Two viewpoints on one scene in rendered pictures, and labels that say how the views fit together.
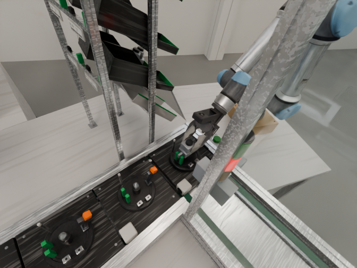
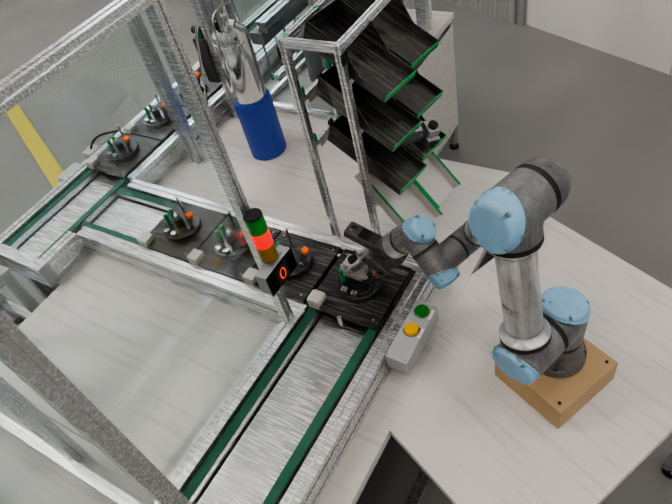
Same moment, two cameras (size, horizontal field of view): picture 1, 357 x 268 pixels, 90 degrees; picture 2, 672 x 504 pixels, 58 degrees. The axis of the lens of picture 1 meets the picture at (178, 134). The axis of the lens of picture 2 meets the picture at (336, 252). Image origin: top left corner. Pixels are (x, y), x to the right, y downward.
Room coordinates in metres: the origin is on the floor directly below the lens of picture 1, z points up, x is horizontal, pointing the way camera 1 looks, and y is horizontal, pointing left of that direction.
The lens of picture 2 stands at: (0.45, -1.25, 2.38)
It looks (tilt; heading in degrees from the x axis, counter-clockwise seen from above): 46 degrees down; 92
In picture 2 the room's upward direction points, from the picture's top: 16 degrees counter-clockwise
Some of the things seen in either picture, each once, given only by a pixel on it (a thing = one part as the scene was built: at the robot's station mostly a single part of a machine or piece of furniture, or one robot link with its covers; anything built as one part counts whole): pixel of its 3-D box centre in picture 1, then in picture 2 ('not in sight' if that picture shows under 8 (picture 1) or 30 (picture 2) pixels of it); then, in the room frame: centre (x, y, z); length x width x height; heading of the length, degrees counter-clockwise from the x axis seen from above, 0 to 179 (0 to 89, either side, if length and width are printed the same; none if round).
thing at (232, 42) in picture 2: not in sight; (236, 53); (0.23, 0.92, 1.32); 0.14 x 0.14 x 0.38
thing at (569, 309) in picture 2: not in sight; (561, 317); (0.91, -0.44, 1.11); 0.13 x 0.12 x 0.14; 31
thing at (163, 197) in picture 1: (136, 188); (288, 255); (0.26, 0.12, 1.01); 0.24 x 0.24 x 0.13; 50
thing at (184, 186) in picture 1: (183, 187); (316, 299); (0.31, -0.06, 0.97); 0.05 x 0.05 x 0.04; 50
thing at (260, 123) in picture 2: not in sight; (260, 123); (0.23, 0.92, 0.99); 0.16 x 0.16 x 0.27
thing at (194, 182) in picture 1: (184, 159); (360, 287); (0.45, -0.05, 0.96); 0.24 x 0.24 x 0.02; 50
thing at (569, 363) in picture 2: not in sight; (557, 342); (0.91, -0.43, 0.99); 0.15 x 0.15 x 0.10
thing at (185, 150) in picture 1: (186, 148); (351, 265); (0.44, -0.04, 1.06); 0.08 x 0.04 x 0.07; 140
